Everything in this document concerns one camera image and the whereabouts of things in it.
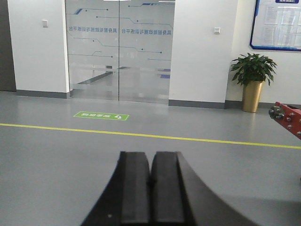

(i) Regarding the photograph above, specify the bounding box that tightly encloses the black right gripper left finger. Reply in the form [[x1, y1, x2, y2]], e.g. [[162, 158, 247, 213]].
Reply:
[[82, 152, 150, 226]]

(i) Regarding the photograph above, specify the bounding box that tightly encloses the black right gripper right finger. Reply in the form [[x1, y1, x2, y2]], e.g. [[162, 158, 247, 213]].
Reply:
[[151, 152, 256, 226]]

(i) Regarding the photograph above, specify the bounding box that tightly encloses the green floor sticker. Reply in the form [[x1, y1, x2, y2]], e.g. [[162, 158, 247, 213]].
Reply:
[[73, 111, 130, 121]]

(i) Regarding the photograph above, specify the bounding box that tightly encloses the gold plant pot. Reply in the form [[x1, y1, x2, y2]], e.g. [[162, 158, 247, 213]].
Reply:
[[242, 81, 265, 113]]

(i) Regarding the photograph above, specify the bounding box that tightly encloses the green potted plant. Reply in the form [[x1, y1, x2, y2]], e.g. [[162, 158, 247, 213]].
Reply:
[[230, 53, 277, 86]]

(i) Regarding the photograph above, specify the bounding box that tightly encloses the frosted glass double door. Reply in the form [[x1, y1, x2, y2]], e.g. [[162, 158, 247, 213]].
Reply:
[[65, 0, 175, 104]]

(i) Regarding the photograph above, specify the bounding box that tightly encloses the blue framed notice board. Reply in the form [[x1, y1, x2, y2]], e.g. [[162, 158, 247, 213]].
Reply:
[[250, 0, 301, 52]]

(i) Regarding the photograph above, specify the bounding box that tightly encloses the red metal cart frame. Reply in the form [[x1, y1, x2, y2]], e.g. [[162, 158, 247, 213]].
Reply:
[[269, 102, 301, 139]]

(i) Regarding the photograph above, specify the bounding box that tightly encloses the white wall switch right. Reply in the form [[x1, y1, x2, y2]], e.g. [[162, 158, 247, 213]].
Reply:
[[214, 27, 221, 34]]

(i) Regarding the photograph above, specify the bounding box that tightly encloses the white wall switch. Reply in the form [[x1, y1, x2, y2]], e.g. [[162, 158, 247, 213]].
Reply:
[[214, 27, 221, 34], [42, 20, 48, 28]]

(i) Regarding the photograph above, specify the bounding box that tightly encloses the white wall switch left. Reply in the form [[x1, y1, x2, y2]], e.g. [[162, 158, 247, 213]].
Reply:
[[42, 20, 48, 28]]

